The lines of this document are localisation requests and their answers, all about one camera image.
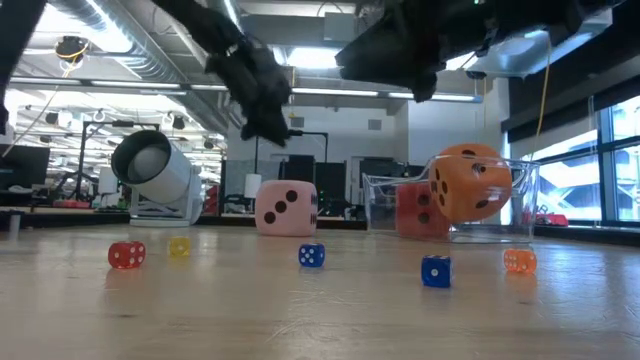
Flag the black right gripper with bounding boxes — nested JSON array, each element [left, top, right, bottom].
[[334, 0, 496, 104]]

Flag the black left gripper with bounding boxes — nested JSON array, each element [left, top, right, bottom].
[[204, 42, 292, 148]]

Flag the small blue die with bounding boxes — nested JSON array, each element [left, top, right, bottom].
[[298, 242, 326, 269], [420, 254, 454, 289]]

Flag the small yellow die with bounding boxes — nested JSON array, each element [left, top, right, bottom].
[[167, 236, 192, 259]]

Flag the large red foam die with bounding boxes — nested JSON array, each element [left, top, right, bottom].
[[394, 182, 451, 240]]

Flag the small red die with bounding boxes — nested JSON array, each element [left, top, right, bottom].
[[107, 240, 147, 270]]

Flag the small orange die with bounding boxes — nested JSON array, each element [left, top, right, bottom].
[[503, 248, 538, 275]]

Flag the black gantry stand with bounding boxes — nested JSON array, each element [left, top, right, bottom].
[[253, 128, 330, 216]]

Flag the black panel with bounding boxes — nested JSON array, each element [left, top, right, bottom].
[[315, 162, 347, 217], [278, 154, 316, 182]]

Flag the long ceiling light bar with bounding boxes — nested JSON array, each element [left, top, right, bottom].
[[7, 75, 485, 105]]

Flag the white cylinder lamp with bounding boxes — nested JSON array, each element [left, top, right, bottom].
[[243, 173, 263, 200]]

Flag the black monitor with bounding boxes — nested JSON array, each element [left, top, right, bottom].
[[0, 144, 51, 192], [357, 157, 406, 179]]

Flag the white cylindrical projector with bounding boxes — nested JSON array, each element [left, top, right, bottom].
[[110, 129, 204, 229]]

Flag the clear plastic container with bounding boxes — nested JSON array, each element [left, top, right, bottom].
[[362, 153, 541, 245]]

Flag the round black ceiling device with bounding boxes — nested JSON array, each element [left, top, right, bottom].
[[54, 34, 91, 64]]

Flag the red object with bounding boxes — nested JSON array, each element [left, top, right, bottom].
[[537, 212, 570, 228]]

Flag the rectangular metal ceiling duct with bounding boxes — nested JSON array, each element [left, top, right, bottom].
[[464, 22, 614, 80]]

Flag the yellow hanging cable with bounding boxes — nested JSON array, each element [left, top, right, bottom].
[[533, 34, 554, 150]]

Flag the silver metal post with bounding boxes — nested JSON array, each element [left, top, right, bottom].
[[7, 209, 24, 241]]

